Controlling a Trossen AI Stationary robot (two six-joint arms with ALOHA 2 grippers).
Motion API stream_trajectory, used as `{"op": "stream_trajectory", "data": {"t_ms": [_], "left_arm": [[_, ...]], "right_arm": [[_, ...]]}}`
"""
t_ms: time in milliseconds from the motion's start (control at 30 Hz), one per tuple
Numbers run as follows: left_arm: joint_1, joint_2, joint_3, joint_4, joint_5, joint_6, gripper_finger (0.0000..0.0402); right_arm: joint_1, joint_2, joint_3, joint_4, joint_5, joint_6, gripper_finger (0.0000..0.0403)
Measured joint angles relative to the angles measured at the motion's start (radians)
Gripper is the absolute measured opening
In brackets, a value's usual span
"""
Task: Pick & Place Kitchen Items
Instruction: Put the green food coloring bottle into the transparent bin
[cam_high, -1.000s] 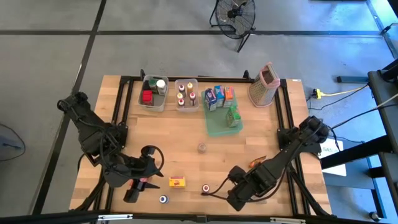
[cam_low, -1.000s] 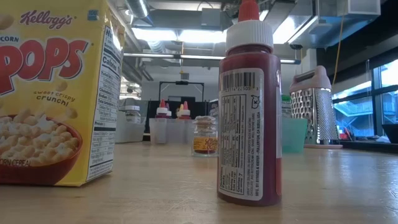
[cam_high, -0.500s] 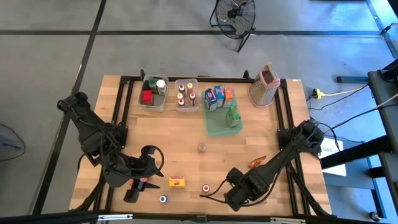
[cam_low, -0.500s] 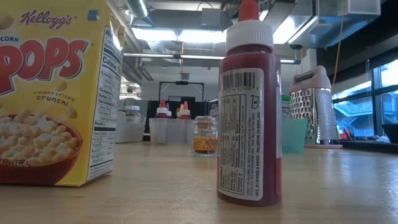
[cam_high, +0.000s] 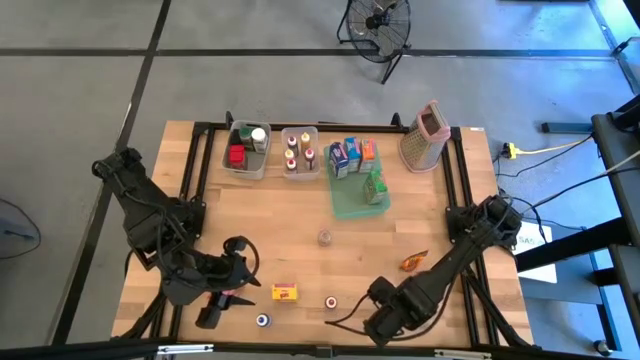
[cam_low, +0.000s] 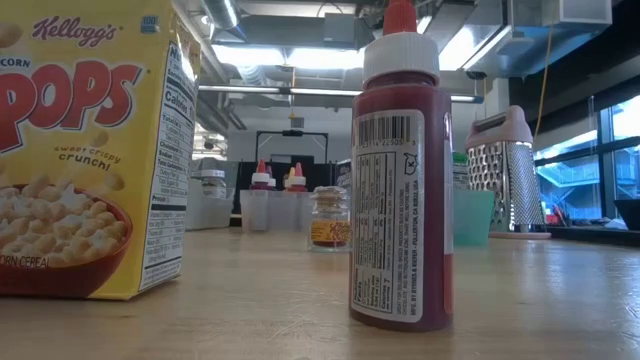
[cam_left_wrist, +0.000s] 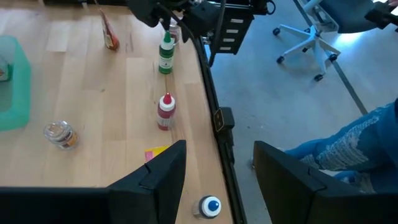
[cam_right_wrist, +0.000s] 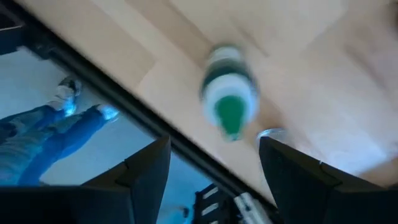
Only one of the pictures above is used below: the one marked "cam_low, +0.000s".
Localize dark blue cereal box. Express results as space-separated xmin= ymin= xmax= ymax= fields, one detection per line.
xmin=333 ymin=158 xmax=352 ymax=191

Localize green Apple Jacks cereal box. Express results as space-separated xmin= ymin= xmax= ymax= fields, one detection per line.
xmin=452 ymin=152 xmax=470 ymax=191

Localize glass jar with orange label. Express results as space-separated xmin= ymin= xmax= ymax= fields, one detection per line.
xmin=308 ymin=185 xmax=352 ymax=253

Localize translucent white plastic bin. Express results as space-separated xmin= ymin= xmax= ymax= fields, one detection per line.
xmin=239 ymin=189 xmax=315 ymax=234
xmin=184 ymin=172 xmax=236 ymax=232

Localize long linear ceiling light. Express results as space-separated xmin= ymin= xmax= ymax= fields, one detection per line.
xmin=198 ymin=83 xmax=485 ymax=104

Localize white-lidded spice jar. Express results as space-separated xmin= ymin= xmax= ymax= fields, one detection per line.
xmin=199 ymin=168 xmax=228 ymax=200

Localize yellow Corn Pops cereal box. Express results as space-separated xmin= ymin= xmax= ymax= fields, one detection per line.
xmin=0 ymin=0 xmax=203 ymax=301

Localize dark bin by window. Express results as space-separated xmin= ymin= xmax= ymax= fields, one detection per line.
xmin=613 ymin=198 xmax=640 ymax=231

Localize black gantry frame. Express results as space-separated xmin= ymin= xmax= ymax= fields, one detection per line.
xmin=255 ymin=129 xmax=330 ymax=164

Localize steel box grater pink handle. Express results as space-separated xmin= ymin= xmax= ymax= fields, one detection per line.
xmin=463 ymin=104 xmax=551 ymax=240

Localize silver ventilation duct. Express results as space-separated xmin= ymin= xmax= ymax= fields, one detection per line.
xmin=202 ymin=0 xmax=240 ymax=30

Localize yellow hanging cord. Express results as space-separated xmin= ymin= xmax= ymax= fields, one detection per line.
xmin=533 ymin=22 xmax=557 ymax=137

